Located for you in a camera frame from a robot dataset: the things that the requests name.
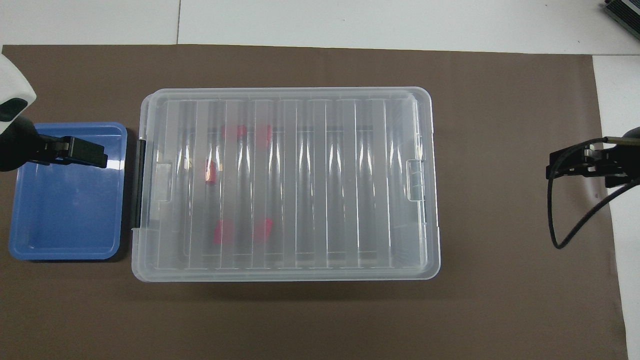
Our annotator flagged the blue plastic tray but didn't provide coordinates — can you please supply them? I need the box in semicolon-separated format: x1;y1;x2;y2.
8;122;128;262

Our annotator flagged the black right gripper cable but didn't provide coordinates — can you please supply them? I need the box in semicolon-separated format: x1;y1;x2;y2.
547;137;640;250

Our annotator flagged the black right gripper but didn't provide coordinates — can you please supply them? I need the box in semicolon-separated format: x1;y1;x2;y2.
545;126;640;190

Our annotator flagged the clear plastic box lid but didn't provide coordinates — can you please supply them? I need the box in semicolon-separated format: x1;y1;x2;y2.
132;87;442;283

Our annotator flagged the brown table mat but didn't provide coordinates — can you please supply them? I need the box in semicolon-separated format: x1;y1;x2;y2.
0;44;629;360

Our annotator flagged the dark grey metal device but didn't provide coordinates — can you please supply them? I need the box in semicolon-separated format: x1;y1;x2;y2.
602;0;640;34

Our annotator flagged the clear plastic storage box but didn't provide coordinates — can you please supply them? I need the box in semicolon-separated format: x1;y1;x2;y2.
133;89;441;282

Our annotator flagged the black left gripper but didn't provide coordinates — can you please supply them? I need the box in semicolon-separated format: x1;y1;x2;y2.
0;115;109;173

